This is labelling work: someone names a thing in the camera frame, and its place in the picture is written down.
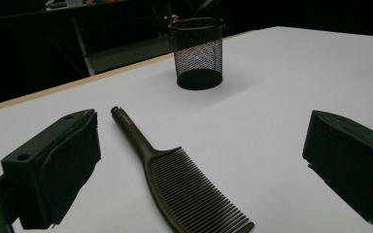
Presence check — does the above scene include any dark brown comb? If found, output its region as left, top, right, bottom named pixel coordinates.
left=110, top=106, right=255, bottom=233

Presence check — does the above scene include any black mesh pen holder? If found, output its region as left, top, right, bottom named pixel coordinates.
left=168, top=17, right=225, bottom=91

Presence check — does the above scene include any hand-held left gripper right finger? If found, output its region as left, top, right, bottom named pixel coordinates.
left=302, top=110, right=373, bottom=231

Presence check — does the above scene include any white-legged desk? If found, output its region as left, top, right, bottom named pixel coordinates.
left=45, top=0, right=173, bottom=78

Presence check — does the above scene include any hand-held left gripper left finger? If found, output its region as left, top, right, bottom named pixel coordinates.
left=0, top=108, right=102, bottom=231

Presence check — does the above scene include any white table cover board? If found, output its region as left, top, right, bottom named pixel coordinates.
left=0, top=26, right=373, bottom=233

